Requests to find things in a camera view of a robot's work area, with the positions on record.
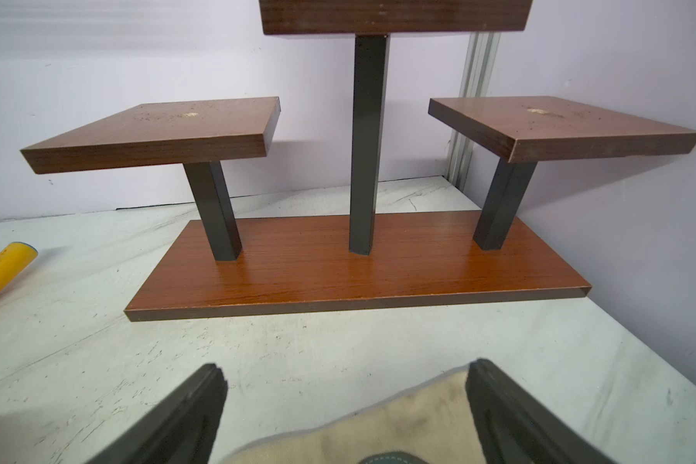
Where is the brown wooden tiered stand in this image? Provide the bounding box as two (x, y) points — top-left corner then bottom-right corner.
(22, 1), (696, 321)

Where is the beige work glove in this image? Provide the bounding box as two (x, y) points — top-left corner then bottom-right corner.
(225, 367), (485, 463)

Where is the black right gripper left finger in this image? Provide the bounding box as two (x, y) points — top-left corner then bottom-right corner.
(90, 363), (228, 463)

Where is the yellow plastic toy shovel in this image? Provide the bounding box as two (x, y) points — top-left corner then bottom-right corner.
(0, 242), (38, 292)

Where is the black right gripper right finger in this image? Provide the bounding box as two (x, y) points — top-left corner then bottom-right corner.
(465, 359), (612, 463)

